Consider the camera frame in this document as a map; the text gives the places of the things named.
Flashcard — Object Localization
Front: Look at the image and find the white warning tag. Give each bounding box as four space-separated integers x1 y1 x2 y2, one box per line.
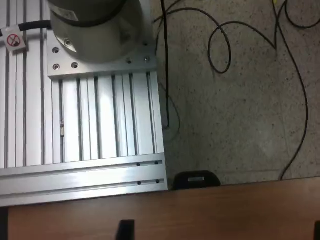
4 24 28 53

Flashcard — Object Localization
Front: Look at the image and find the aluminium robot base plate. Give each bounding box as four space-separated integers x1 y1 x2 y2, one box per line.
46 27 159 81

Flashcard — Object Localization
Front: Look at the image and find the aluminium profile robot stand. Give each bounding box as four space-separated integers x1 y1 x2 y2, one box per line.
0 0 169 208

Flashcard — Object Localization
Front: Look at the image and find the thin black floor cable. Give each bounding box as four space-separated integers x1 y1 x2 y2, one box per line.
284 0 320 30
152 0 288 75
271 0 310 181

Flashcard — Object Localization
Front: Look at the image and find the black cable on stand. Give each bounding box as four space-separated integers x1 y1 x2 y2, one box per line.
0 20 53 38

